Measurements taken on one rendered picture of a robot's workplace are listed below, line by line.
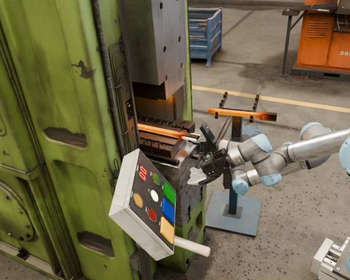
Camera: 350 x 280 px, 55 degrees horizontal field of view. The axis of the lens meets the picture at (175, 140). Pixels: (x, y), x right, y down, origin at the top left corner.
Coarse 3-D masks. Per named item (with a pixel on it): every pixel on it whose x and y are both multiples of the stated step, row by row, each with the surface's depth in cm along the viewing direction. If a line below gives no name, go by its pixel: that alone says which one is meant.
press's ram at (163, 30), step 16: (128, 0) 134; (144, 0) 131; (160, 0) 135; (176, 0) 147; (128, 16) 138; (144, 16) 134; (160, 16) 138; (176, 16) 150; (128, 32) 142; (144, 32) 138; (160, 32) 140; (176, 32) 153; (128, 48) 146; (144, 48) 142; (160, 48) 143; (176, 48) 157; (144, 64) 147; (160, 64) 146; (176, 64) 160; (144, 80) 151; (160, 80) 149
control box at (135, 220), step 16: (128, 160) 135; (144, 160) 138; (128, 176) 125; (160, 176) 144; (128, 192) 116; (144, 192) 125; (160, 192) 136; (112, 208) 115; (128, 208) 111; (144, 208) 120; (160, 208) 130; (128, 224) 115; (144, 224) 115; (160, 224) 124; (144, 240) 119; (160, 240) 119; (160, 256) 124
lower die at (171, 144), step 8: (168, 128) 190; (176, 128) 190; (144, 136) 185; (152, 136) 185; (160, 136) 184; (168, 136) 182; (144, 144) 180; (152, 144) 180; (160, 144) 179; (168, 144) 178; (176, 144) 179; (160, 152) 178; (168, 152) 175; (176, 152) 181
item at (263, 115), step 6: (210, 108) 210; (216, 108) 209; (228, 114) 205; (234, 114) 204; (240, 114) 203; (246, 114) 202; (252, 114) 200; (258, 114) 200; (264, 114) 199; (270, 114) 197; (276, 114) 196; (264, 120) 200; (270, 120) 199
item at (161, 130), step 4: (140, 124) 192; (140, 128) 191; (144, 128) 189; (148, 128) 188; (152, 128) 188; (156, 128) 187; (160, 128) 187; (160, 132) 185; (164, 132) 184; (168, 132) 183; (172, 132) 183; (176, 132) 182; (180, 132) 182; (176, 136) 181; (180, 136) 179; (184, 136) 179; (188, 136) 178; (192, 136) 177; (196, 136) 177; (180, 140) 180
